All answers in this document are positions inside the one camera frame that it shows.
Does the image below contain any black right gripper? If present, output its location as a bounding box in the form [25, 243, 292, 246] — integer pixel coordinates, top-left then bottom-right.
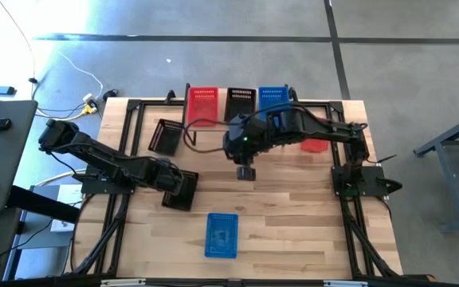
[222, 114, 270, 182]

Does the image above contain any black plastic basket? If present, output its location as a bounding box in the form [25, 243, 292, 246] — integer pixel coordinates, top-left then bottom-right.
[161, 169, 199, 212]
[147, 118, 184, 156]
[224, 87, 257, 123]

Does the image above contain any blue plastic basket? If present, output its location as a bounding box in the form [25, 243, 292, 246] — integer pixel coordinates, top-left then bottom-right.
[257, 86, 292, 120]
[204, 212, 240, 259]

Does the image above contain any red plastic basket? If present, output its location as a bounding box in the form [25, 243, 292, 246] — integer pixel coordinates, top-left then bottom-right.
[186, 86, 220, 128]
[300, 137, 330, 154]

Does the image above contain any wooden shelf with black legs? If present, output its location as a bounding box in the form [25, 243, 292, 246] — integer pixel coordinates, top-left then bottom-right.
[181, 82, 294, 147]

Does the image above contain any white paper sheet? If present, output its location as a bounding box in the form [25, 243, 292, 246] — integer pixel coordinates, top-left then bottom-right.
[56, 183, 84, 206]

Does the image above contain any white power strip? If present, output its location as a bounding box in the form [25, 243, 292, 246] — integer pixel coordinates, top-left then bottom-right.
[81, 92, 100, 116]

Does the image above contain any black desk beam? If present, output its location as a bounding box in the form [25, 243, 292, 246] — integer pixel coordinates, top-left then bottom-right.
[6, 185, 82, 225]

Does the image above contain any grey desk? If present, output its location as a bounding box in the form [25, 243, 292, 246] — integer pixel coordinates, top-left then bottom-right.
[0, 99, 39, 218]

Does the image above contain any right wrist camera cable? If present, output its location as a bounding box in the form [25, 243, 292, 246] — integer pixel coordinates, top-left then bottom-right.
[182, 118, 234, 155]

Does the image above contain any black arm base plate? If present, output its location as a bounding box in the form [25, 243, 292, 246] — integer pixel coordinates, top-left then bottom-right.
[73, 163, 139, 195]
[331, 165, 404, 199]

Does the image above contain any black aluminium table frame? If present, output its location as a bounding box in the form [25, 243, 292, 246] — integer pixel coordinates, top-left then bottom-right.
[69, 97, 404, 280]

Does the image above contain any black cable bundle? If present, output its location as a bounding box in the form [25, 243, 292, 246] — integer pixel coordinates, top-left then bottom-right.
[69, 194, 131, 276]
[343, 197, 400, 278]

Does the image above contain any black front rail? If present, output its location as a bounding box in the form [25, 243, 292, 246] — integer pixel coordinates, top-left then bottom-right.
[0, 274, 437, 287]

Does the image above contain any yellow cable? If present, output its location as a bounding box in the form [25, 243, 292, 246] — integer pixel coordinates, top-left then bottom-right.
[33, 106, 97, 122]

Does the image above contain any white floor cable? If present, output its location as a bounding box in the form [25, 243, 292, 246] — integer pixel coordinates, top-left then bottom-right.
[57, 51, 105, 99]

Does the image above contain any silver rail bracket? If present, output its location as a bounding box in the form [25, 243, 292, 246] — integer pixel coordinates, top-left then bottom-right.
[324, 280, 369, 287]
[100, 278, 147, 287]

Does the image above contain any thin cable with black plug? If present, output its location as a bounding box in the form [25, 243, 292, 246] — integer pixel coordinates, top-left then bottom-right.
[0, 0, 39, 100]

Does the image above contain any blue-grey metal table frame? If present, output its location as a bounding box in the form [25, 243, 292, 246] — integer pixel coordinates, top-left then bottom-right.
[412, 108, 459, 233]

